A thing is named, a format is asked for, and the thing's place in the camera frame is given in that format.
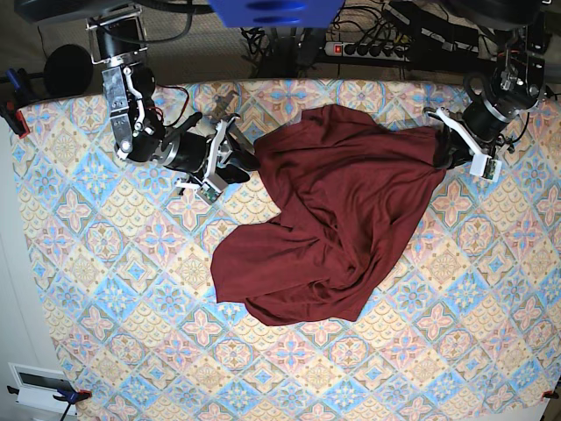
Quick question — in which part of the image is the tangle of black cables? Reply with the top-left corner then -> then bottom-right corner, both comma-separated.
238,25 -> 325,80

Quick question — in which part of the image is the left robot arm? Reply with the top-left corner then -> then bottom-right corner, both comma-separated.
423,13 -> 548,180

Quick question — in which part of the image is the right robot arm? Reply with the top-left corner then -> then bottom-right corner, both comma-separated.
87,4 -> 259,191

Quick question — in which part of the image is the orange black clamp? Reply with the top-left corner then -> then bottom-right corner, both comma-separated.
0,101 -> 30,139

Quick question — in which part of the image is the orange clamp lower right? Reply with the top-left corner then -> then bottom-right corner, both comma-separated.
542,390 -> 560,400

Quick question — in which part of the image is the patterned tablecloth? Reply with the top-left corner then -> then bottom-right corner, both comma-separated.
11,96 -> 560,420

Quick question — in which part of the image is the blue handled clamp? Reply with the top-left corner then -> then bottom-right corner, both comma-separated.
5,68 -> 32,96

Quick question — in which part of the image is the blue clamp lower left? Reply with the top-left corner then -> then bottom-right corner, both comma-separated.
6,386 -> 91,420

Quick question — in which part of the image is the white power strip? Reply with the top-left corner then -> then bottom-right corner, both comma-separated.
323,41 -> 408,61

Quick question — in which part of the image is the white wall box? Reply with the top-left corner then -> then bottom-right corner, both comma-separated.
8,362 -> 72,415

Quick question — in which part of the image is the blue plastic mount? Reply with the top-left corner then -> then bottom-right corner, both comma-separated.
209,0 -> 344,28

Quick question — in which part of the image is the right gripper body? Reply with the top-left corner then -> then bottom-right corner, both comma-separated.
126,112 -> 209,173

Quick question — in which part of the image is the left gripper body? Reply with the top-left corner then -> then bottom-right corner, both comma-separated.
462,72 -> 526,143

